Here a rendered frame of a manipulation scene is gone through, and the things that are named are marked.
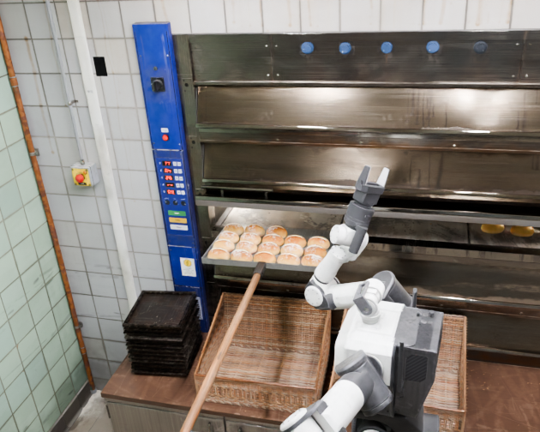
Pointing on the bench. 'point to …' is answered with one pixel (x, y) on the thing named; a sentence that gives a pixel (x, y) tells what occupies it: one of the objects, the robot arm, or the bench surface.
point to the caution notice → (188, 267)
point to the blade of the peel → (276, 255)
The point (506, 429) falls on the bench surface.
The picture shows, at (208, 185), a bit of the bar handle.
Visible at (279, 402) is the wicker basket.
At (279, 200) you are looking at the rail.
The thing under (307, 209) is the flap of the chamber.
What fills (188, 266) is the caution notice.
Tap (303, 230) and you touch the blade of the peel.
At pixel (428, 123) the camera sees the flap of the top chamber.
